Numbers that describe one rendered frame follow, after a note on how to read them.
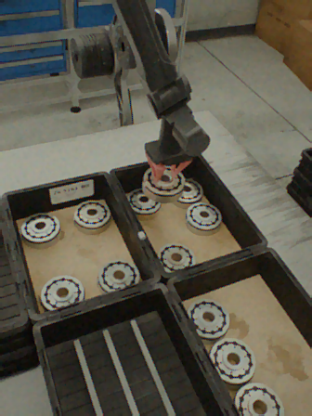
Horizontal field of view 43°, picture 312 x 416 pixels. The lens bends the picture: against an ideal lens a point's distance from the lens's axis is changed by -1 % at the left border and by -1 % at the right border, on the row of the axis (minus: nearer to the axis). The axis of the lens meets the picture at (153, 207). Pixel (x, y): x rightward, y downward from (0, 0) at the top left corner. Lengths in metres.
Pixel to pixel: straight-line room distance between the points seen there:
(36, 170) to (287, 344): 1.02
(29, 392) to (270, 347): 0.58
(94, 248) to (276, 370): 0.54
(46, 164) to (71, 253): 0.54
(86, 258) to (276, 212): 0.72
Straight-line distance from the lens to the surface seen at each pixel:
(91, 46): 1.79
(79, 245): 1.10
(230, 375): 0.93
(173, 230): 1.15
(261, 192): 1.53
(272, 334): 1.03
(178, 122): 0.80
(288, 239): 1.41
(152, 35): 0.72
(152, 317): 0.99
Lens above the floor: 1.70
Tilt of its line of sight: 46 degrees down
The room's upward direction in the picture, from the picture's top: 6 degrees clockwise
